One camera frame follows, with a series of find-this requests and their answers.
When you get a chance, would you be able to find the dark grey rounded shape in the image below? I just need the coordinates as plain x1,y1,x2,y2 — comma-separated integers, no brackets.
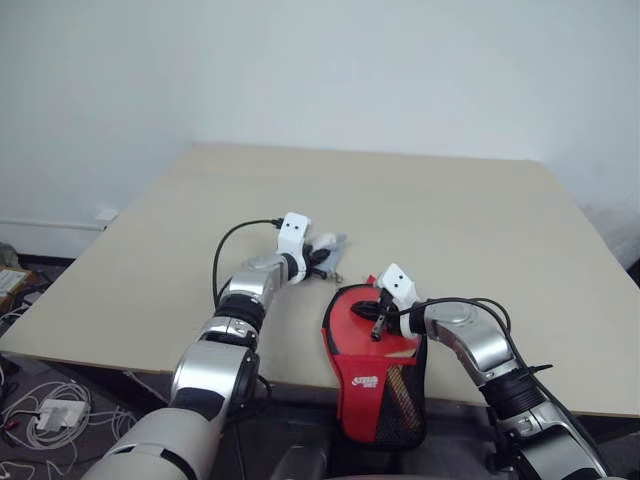
269,442,332,480

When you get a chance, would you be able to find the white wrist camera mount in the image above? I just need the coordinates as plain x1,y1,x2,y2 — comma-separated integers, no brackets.
275,212,314,287
375,262,426,339

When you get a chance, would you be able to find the red black paddle case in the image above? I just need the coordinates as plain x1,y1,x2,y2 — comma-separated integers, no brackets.
319,273,429,450

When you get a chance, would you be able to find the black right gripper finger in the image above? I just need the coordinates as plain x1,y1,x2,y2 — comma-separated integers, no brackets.
351,300,382,320
370,312,389,345

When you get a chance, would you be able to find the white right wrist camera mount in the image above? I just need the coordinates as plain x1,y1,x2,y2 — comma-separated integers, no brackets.
375,262,426,339

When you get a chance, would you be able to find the cardboard box with papers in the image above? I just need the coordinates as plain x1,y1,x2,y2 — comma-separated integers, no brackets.
0,268,32,302

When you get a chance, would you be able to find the white power adapter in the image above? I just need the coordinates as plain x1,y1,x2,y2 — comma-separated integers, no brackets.
34,397,92,432

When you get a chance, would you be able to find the white floor cable tangle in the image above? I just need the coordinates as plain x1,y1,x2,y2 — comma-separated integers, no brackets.
0,377,139,464

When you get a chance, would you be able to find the white cloth bundle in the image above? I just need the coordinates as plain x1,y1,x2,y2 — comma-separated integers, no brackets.
310,231,352,282

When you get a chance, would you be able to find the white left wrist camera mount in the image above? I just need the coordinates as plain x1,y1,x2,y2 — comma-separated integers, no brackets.
275,212,314,287

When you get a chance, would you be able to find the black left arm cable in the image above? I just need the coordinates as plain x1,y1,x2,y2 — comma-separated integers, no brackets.
211,217,285,309

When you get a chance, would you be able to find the white wall cable duct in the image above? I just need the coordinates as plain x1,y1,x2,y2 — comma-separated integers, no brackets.
0,216,109,233

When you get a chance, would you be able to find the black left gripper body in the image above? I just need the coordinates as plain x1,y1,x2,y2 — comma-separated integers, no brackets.
301,245,324,276

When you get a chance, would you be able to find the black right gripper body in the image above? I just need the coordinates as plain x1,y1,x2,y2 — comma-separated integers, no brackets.
378,288,402,332

